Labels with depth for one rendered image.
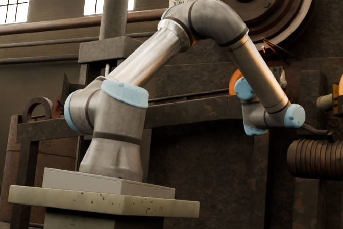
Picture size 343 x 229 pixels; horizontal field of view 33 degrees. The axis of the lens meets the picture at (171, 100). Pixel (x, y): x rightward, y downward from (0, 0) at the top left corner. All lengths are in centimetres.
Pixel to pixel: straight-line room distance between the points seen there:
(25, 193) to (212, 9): 70
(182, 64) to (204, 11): 94
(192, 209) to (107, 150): 25
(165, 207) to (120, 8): 698
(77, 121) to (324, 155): 81
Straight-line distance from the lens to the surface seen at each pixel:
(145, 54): 156
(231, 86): 224
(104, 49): 797
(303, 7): 220
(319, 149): 189
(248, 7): 219
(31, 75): 1165
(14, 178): 482
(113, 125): 132
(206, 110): 224
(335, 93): 195
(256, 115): 182
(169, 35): 162
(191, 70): 243
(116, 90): 134
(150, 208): 123
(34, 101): 282
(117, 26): 809
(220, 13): 159
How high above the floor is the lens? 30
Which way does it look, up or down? 10 degrees up
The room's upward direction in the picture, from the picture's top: 5 degrees clockwise
